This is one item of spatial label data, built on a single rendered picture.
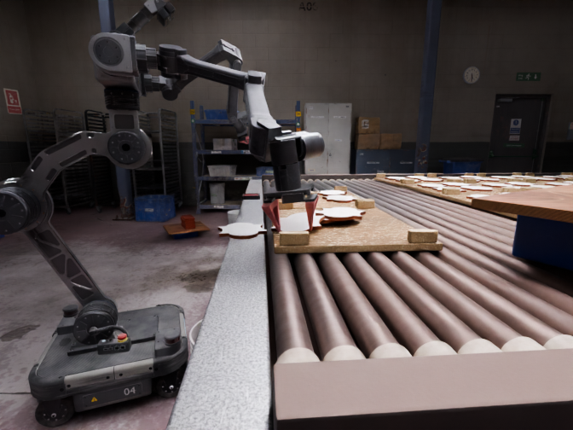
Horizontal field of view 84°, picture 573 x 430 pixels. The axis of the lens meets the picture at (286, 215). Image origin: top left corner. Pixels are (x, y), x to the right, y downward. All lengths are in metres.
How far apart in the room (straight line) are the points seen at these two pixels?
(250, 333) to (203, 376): 0.08
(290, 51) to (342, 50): 0.95
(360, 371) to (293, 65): 6.31
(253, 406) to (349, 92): 6.33
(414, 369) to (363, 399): 0.06
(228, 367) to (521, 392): 0.25
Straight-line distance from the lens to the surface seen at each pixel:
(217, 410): 0.32
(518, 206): 0.64
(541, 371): 0.36
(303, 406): 0.26
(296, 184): 0.69
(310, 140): 0.72
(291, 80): 6.44
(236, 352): 0.38
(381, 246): 0.69
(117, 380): 1.65
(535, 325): 0.51
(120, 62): 1.36
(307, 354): 0.36
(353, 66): 6.61
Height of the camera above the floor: 1.13
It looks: 12 degrees down
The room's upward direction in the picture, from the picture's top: straight up
